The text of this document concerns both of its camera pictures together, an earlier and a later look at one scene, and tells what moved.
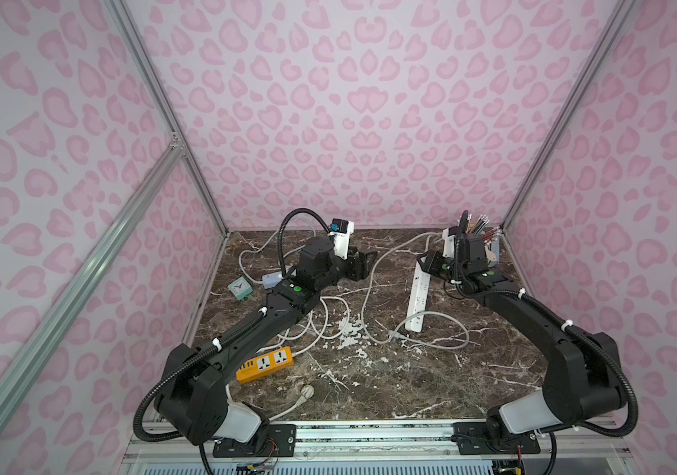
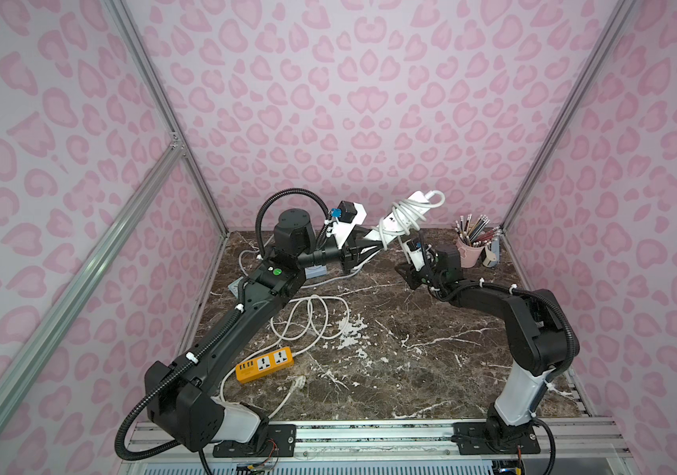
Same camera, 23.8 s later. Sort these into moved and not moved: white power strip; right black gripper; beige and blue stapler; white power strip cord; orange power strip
Moved: right black gripper; white power strip cord; white power strip
Not moved: orange power strip; beige and blue stapler
